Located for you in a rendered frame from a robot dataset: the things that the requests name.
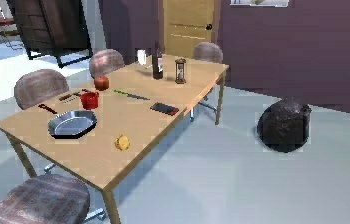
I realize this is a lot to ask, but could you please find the black smartphone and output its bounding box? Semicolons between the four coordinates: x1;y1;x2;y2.
149;102;180;117

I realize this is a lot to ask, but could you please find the wooden hourglass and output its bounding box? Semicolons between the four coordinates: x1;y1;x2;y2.
174;58;187;85

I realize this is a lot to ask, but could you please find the light wooden dining table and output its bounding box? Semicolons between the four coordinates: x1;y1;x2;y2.
0;54;230;224

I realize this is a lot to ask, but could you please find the dark wine bottle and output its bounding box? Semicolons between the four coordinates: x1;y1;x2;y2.
151;40;165;80

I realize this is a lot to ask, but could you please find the yellow round fruit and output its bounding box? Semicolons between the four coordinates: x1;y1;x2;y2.
114;134;131;152

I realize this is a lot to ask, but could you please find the white cup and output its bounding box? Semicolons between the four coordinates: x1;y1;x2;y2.
137;48;148;66

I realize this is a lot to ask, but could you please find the brown padded chair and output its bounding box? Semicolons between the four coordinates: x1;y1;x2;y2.
189;41;224;122
88;48;126;80
13;68;70;111
0;162;107;224

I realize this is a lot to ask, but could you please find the red apple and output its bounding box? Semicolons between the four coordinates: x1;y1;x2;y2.
93;75;110;92

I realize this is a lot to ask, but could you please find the red mug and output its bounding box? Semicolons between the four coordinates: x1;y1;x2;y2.
79;91;100;111

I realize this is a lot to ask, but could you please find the light wooden door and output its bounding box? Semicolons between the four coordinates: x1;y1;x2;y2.
162;0;216;60

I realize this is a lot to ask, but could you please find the grey metal frying pan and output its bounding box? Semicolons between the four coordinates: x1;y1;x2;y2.
37;103;98;140

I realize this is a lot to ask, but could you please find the dark brown spatula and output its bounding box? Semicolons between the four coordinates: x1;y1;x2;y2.
58;88;91;103

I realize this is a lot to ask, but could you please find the dark wooden shelf cabinet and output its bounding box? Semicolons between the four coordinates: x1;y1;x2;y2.
5;0;94;69

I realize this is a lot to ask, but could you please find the framed wall picture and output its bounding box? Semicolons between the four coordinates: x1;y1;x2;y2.
229;0;290;8

